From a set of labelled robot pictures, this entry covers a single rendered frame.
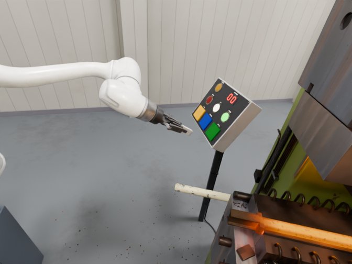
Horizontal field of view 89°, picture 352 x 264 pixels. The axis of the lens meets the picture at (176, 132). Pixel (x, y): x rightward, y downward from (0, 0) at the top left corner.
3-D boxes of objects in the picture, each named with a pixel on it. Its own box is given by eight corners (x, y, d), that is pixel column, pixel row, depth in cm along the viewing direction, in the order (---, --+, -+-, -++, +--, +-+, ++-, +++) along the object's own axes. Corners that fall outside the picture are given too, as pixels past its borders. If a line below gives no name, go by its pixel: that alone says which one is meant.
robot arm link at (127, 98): (147, 108, 65) (147, 85, 73) (106, 87, 56) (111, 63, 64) (131, 124, 71) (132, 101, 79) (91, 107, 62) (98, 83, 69)
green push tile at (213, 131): (210, 141, 88) (220, 129, 85) (205, 133, 94) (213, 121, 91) (213, 142, 89) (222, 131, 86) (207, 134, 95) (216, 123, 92)
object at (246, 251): (242, 261, 51) (243, 260, 51) (235, 250, 54) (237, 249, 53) (254, 255, 53) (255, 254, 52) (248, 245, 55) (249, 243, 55)
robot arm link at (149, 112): (135, 121, 69) (148, 127, 72) (148, 102, 66) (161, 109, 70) (132, 110, 76) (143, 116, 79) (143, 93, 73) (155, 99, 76)
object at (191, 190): (174, 193, 107) (174, 187, 104) (175, 186, 112) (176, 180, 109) (249, 209, 102) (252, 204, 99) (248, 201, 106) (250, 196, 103)
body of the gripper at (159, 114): (144, 114, 79) (161, 122, 84) (148, 125, 72) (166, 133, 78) (153, 101, 76) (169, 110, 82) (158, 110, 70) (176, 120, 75)
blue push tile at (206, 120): (203, 130, 96) (211, 119, 93) (198, 123, 102) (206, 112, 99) (205, 131, 97) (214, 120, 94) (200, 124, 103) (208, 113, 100)
